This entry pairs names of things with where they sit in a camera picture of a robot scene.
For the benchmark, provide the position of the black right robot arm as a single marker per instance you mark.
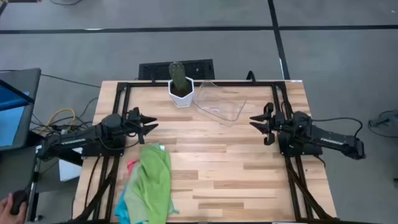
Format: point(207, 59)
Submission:
point(329, 138)

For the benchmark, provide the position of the black computer mouse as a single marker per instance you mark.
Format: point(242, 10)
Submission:
point(17, 202)

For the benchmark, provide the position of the office chair base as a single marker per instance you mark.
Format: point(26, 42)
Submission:
point(388, 119)

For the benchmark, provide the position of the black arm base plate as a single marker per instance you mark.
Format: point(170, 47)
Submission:
point(93, 151)
point(306, 152)

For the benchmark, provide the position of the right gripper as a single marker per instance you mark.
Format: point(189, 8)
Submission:
point(276, 123)

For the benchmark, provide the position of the blue microfiber towel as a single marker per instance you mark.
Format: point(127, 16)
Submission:
point(121, 211)

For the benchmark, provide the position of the bright green microfiber towel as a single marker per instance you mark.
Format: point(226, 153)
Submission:
point(155, 180)

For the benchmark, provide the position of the black table clamp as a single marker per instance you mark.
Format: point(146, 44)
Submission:
point(251, 76)

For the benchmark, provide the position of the monitor with blue screen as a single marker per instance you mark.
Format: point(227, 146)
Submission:
point(9, 124)

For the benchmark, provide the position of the green cactus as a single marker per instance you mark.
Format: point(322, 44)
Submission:
point(178, 76)

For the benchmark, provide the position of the black perforated floor box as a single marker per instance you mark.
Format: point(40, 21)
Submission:
point(155, 70)

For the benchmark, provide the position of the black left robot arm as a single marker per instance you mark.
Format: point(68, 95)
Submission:
point(81, 138)

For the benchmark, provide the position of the pale green microfiber towel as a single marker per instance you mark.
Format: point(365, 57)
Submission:
point(133, 202)

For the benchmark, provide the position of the black aluminium table frame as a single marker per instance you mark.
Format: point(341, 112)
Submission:
point(140, 84)

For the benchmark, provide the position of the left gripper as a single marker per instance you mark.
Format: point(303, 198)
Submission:
point(133, 123)

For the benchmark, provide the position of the grey side desk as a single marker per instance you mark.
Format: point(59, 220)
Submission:
point(12, 168)

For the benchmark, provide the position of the white hexagonal plant pot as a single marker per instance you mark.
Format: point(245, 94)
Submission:
point(182, 99)

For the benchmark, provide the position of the person's hand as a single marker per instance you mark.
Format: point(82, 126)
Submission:
point(6, 211)

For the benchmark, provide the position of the white paper box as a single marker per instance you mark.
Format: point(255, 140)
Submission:
point(70, 169)

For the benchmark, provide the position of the clear plastic tray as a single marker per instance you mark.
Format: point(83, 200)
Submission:
point(220, 105)

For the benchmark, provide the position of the pink microfiber towel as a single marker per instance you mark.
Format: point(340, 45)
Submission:
point(132, 165)

